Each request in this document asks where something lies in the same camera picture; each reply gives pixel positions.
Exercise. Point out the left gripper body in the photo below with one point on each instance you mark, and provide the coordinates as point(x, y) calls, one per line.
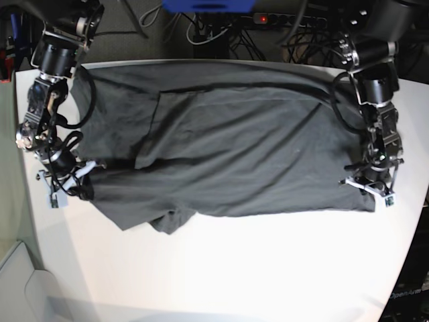
point(380, 168)

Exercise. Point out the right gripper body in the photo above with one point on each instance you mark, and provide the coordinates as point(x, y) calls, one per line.
point(55, 155)

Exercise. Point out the grey t-shirt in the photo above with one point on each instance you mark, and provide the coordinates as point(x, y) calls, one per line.
point(225, 140)

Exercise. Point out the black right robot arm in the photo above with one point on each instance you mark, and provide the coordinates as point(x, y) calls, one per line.
point(68, 33)

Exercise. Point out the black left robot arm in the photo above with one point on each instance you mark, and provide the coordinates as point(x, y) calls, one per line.
point(369, 41)

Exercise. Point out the red clamp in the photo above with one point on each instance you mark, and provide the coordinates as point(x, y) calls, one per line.
point(7, 66)

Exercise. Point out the blue box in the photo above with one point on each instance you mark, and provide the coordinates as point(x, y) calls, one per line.
point(208, 6)

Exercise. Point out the black power strip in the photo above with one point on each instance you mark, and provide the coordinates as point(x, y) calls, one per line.
point(287, 20)

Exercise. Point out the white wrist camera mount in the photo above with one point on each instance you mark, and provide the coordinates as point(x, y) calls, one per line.
point(74, 184)

